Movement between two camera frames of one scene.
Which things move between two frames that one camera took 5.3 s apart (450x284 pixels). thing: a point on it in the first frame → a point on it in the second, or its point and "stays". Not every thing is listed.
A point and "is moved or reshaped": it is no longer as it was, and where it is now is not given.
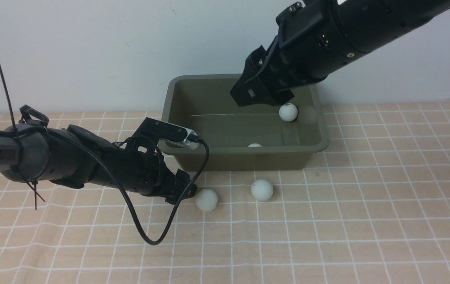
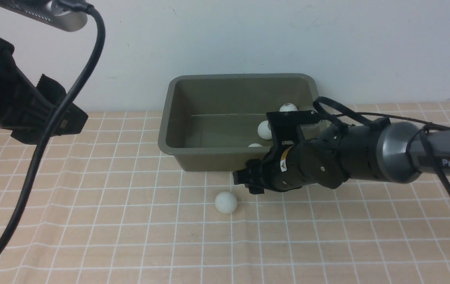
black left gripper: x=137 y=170 → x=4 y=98
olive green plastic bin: x=279 y=135 stays
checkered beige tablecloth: x=393 y=200 stays
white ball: x=206 y=199 → x=226 y=202
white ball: x=262 y=190 is moved or reshaped
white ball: x=288 y=112 stays
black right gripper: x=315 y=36 → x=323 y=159
